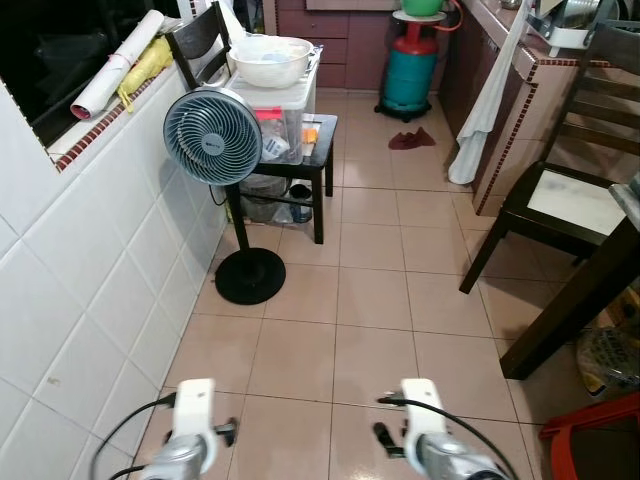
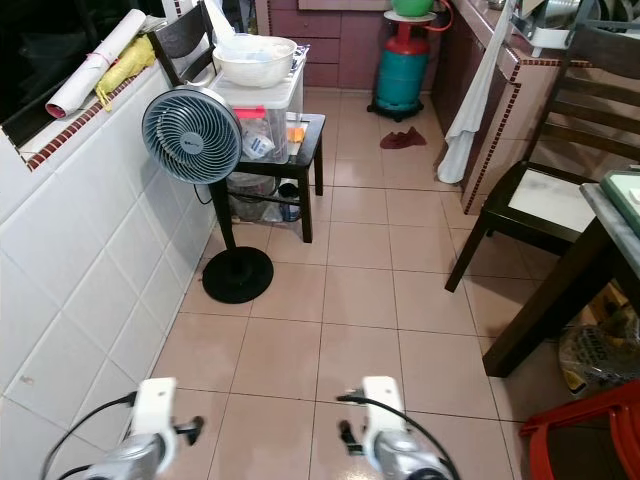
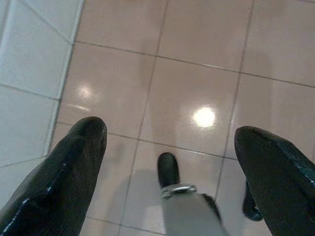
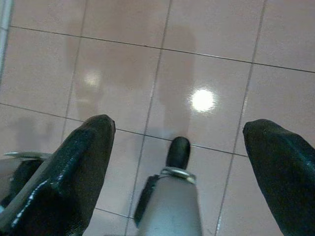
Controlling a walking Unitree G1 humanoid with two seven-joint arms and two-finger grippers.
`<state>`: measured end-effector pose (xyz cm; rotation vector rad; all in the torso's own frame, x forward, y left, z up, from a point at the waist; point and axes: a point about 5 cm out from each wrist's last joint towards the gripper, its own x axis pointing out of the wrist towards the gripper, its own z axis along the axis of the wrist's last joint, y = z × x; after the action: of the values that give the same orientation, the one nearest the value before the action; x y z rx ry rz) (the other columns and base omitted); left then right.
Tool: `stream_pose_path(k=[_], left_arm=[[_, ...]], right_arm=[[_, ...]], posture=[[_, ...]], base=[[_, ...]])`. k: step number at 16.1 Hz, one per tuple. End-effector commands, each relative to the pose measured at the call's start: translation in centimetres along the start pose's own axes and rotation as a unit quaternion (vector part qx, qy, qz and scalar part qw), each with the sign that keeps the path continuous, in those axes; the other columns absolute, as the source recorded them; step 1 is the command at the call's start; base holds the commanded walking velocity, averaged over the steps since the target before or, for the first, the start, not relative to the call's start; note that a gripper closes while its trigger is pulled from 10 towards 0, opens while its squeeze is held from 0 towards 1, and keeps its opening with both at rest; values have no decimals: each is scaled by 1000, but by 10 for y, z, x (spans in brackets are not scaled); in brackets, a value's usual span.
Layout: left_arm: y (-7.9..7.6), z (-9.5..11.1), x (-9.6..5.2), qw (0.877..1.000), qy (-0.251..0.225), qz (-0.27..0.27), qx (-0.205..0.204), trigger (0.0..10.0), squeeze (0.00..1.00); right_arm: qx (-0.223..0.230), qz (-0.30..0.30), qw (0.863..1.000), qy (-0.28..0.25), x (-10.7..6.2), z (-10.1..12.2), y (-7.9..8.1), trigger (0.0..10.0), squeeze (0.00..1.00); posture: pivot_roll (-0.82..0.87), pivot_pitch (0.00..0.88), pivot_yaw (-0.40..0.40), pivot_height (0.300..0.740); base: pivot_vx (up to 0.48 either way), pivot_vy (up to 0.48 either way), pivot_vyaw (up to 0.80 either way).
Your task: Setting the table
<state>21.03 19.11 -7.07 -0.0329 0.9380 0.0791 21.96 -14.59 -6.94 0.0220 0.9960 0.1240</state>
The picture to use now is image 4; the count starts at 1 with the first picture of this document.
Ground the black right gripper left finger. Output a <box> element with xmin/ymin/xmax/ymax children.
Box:
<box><xmin>0</xmin><ymin>114</ymin><xmax>116</xmax><ymax>236</ymax></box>

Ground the silver robot leg black foot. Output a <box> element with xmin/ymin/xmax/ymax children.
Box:
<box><xmin>134</xmin><ymin>136</ymin><xmax>205</xmax><ymax>236</ymax></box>

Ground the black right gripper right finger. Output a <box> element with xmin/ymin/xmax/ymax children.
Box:
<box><xmin>242</xmin><ymin>118</ymin><xmax>315</xmax><ymax>236</ymax></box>

